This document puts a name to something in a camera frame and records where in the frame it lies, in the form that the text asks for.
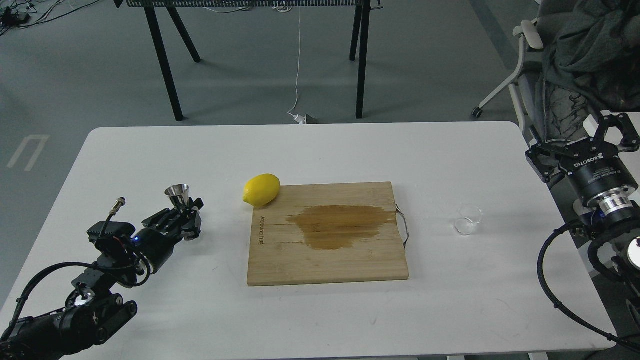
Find white hanging cable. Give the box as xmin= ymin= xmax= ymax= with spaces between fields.
xmin=288 ymin=7 xmax=303 ymax=119

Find grey office chair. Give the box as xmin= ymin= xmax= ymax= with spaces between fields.
xmin=471 ymin=15 xmax=565 ymax=145

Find steel double jigger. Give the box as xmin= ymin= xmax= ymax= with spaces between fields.
xmin=164 ymin=183 xmax=190 ymax=212

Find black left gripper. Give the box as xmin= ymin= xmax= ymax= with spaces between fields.
xmin=133 ymin=198 xmax=204 ymax=275

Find black metal frame table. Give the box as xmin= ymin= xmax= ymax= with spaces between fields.
xmin=130 ymin=0 xmax=382 ymax=123

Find white power adapter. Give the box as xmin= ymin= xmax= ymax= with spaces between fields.
xmin=294 ymin=114 xmax=318 ymax=125

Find black floor cables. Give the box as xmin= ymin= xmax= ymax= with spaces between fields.
xmin=0 ymin=0 xmax=101 ymax=36

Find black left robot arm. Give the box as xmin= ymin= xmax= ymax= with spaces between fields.
xmin=1 ymin=195 xmax=204 ymax=360

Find clear glass measuring cup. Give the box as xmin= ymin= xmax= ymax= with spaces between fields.
xmin=454 ymin=203 xmax=484 ymax=236

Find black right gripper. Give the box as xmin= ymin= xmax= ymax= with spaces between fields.
xmin=525 ymin=112 xmax=640 ymax=208

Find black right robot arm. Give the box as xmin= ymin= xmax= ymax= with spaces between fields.
xmin=525 ymin=112 xmax=640 ymax=353

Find bamboo cutting board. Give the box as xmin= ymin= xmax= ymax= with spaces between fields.
xmin=247 ymin=181 xmax=410 ymax=287

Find yellow lemon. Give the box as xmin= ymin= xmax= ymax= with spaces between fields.
xmin=242 ymin=173 xmax=281 ymax=208

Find person in dark clothes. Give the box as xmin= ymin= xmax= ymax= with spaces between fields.
xmin=534 ymin=0 xmax=640 ymax=142

